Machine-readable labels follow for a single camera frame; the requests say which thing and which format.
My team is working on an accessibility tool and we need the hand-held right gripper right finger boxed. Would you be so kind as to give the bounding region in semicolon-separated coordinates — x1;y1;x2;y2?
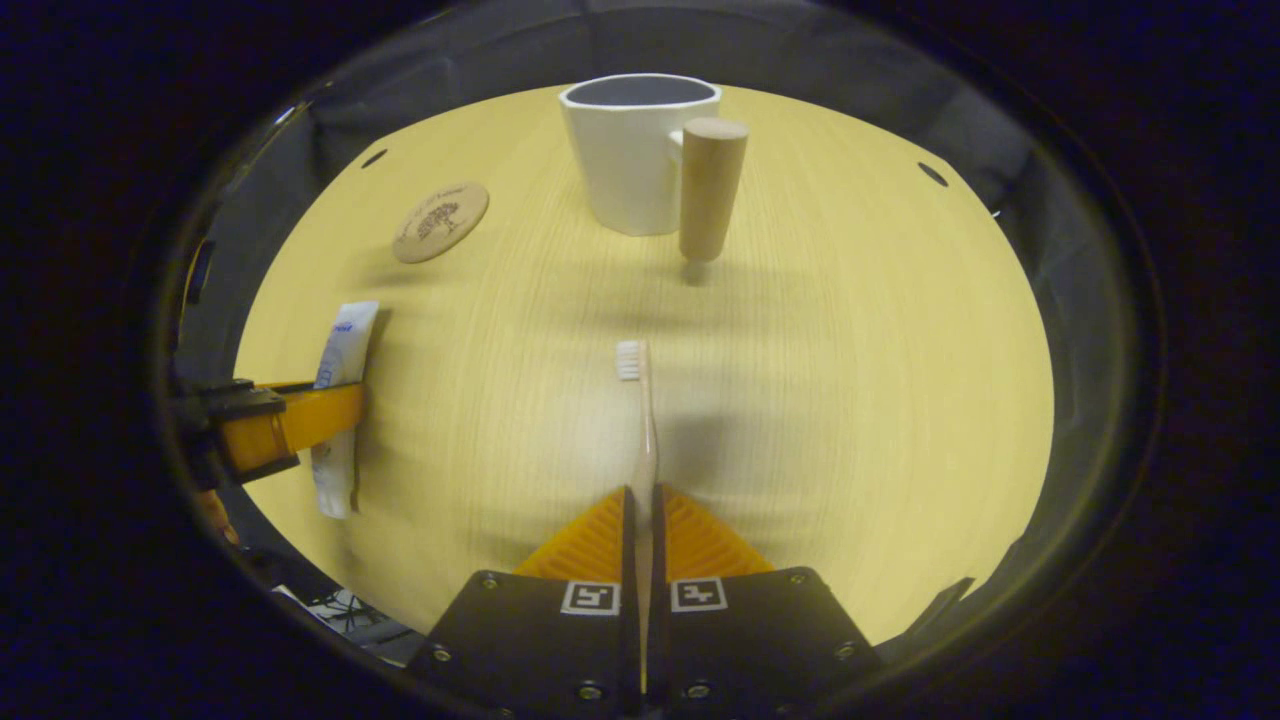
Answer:
647;483;884;720

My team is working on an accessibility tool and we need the white toothpaste tube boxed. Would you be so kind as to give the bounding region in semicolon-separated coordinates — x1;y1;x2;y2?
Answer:
309;300;382;520

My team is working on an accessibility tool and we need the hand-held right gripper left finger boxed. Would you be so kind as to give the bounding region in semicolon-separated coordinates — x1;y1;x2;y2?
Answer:
405;485;642;720

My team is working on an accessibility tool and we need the wooden toothbrush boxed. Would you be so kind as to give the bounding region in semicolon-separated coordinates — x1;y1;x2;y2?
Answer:
614;339;662;621

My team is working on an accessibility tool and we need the white cup with wooden handle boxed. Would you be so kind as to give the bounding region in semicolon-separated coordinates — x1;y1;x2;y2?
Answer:
559;74;750;287

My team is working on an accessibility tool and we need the round wooden coaster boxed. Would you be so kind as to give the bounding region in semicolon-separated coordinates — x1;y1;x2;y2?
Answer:
392;181;491;265

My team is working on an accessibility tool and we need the tangle of cables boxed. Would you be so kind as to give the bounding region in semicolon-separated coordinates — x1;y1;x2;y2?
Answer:
270;583;426;666

